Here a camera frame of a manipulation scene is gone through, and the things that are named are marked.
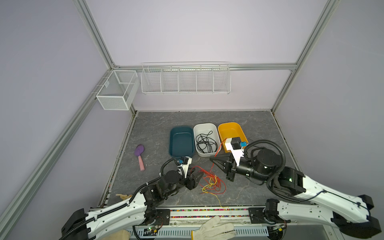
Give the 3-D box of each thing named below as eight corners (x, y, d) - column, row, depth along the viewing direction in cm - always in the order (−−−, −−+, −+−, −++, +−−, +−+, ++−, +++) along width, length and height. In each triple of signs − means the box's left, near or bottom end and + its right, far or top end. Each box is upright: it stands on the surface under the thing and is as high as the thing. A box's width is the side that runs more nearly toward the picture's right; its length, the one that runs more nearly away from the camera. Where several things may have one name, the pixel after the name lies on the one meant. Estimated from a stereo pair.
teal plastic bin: (168, 158, 97) (166, 153, 92) (171, 131, 111) (170, 125, 106) (194, 158, 97) (194, 153, 92) (195, 130, 111) (194, 125, 106)
